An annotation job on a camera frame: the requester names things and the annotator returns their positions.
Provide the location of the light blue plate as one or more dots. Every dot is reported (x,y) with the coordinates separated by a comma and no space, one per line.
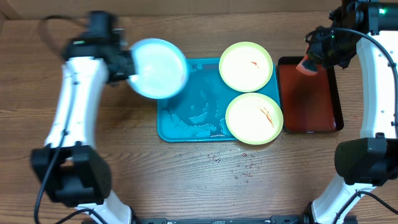
(161,69)

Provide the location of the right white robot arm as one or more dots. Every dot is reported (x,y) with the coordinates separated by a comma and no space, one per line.
(367,30)

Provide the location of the yellow-green plate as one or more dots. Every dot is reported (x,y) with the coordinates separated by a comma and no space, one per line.
(246,66)
(254,118)

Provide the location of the teal plastic tray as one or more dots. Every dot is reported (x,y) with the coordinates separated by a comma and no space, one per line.
(197,113)

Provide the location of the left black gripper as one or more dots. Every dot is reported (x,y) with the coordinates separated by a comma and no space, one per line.
(130,68)

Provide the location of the orange black sponge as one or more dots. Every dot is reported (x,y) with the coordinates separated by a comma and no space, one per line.
(307,66)

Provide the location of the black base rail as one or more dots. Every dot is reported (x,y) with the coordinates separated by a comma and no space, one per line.
(276,219)

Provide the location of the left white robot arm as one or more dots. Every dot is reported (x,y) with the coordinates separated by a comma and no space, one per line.
(70,170)

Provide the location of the black red lacquer tray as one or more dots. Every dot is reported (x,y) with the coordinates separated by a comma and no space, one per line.
(310,103)

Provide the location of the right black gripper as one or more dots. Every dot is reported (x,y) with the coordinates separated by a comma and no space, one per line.
(319,53)

